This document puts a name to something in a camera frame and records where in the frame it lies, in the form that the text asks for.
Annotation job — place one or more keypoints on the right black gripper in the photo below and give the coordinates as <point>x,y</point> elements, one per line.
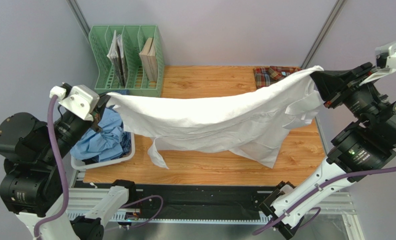
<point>339,91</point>

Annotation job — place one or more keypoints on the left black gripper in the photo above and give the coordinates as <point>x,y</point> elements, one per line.
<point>102,102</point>

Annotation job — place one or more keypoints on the white long sleeve shirt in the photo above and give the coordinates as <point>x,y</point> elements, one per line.
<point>252,125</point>

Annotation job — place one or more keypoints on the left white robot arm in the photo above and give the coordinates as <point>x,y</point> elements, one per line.
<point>35,186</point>

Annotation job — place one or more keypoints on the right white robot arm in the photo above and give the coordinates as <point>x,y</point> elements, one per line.
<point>362,148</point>

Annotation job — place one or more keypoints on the light blue crumpled shirt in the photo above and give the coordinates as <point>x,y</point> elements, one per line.
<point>104,145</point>

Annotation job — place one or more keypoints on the magazines in organizer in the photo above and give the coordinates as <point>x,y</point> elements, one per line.
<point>116,55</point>

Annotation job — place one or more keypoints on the green plastic file organizer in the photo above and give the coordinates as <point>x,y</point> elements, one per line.
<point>134,38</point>

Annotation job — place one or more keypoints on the dark blue checked shirt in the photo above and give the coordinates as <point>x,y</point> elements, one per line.
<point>126,136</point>

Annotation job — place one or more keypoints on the beige books in organizer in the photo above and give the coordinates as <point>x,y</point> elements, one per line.
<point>149,60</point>

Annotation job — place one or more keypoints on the folded red plaid shirt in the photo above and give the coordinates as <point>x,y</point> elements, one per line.
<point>268,75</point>

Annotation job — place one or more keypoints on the white laundry basket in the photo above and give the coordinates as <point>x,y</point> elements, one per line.
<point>80,165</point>

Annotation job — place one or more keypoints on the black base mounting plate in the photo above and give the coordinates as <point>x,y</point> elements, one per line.
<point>201,202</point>

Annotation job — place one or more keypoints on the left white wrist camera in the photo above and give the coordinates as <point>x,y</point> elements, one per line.
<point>79,99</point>

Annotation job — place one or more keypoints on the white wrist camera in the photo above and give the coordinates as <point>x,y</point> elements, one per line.
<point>385,63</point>
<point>79,99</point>

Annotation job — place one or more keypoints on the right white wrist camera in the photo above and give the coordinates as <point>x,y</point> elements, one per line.
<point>385,63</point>

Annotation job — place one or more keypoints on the aluminium frame rail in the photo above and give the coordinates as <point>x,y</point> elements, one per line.
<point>87,187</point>

